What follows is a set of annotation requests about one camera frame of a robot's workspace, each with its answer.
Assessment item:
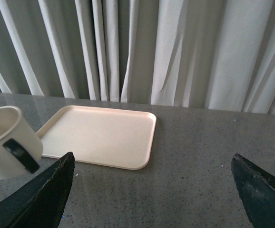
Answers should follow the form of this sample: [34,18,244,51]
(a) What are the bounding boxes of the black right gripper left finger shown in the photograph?
[0,152,75,228]

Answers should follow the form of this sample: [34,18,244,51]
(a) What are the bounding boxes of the beige rectangular tray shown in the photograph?
[37,105,157,170]

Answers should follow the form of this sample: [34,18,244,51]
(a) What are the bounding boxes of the white pleated curtain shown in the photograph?
[0,0,275,114]

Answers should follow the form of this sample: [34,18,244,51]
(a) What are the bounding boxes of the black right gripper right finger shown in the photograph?
[231,154,275,228]

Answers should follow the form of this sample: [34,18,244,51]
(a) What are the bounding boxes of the white smiley mug black handle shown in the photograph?
[0,106,43,180]

